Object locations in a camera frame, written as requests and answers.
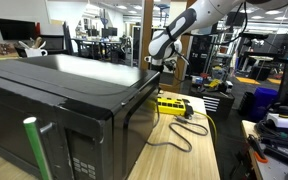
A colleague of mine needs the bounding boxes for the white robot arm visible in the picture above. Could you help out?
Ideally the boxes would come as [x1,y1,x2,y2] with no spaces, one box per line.
[148,0,288,71]

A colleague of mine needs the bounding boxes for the yellow black power strip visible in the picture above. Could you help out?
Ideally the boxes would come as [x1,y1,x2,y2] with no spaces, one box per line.
[157,97,194,119]

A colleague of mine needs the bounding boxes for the black microwave oven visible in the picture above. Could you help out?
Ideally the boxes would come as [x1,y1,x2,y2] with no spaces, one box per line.
[0,55,160,180]

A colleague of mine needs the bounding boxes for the white mug with utensils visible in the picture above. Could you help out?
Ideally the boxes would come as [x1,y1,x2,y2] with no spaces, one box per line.
[19,37,48,57]

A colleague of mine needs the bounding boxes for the green white pole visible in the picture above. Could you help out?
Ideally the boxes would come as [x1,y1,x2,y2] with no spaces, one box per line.
[23,117,53,180]

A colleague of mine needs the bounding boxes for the blue trash bin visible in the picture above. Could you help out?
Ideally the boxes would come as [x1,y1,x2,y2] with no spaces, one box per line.
[249,87,278,121]

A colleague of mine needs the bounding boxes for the grey microwave power cord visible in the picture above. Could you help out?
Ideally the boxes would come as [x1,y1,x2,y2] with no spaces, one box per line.
[146,99,209,153]

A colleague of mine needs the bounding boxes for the yellow power strip cable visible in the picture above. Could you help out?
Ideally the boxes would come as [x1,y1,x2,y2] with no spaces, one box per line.
[193,109,218,148]

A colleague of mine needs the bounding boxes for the orange handled tool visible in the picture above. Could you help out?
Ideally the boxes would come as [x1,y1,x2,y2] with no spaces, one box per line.
[246,134,270,164]

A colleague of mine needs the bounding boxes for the wall mounted black television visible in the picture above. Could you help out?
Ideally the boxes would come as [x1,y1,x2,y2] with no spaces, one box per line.
[0,18,36,40]

